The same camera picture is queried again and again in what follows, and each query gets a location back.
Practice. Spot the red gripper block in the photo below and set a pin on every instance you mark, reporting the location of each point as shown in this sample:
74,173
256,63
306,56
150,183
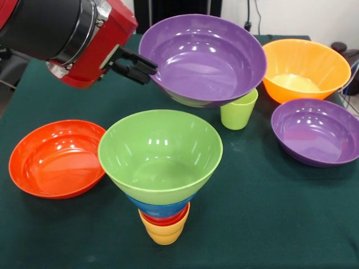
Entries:
98,50

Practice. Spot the purple plastic bowl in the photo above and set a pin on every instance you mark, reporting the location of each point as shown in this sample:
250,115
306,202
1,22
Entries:
317,137
204,61

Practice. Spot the green plastic bowl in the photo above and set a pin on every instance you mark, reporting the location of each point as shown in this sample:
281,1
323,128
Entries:
160,157

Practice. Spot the small blue plastic bowl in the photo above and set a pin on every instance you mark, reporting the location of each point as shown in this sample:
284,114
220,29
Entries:
160,208

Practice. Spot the red plastic cup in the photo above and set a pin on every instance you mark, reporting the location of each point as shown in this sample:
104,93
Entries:
165,221

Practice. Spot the yellow plastic cup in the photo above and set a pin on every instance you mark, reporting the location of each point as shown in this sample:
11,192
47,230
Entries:
162,235

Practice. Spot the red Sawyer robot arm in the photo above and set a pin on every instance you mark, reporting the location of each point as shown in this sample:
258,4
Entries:
42,28

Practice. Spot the green plastic cup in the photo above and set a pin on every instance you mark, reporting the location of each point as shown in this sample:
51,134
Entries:
238,115

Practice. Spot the black chair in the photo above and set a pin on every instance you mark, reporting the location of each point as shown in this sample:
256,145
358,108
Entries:
350,56
11,67

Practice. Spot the orange-red plastic bowl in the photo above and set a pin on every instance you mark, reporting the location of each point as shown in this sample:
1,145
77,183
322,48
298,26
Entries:
56,168

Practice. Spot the large orange plastic bowl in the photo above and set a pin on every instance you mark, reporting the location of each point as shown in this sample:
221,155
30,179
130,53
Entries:
305,64

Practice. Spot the dark green tablecloth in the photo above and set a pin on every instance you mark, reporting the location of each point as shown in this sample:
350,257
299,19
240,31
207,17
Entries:
252,224

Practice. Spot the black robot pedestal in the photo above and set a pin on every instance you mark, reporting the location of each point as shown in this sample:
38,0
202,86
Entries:
174,8

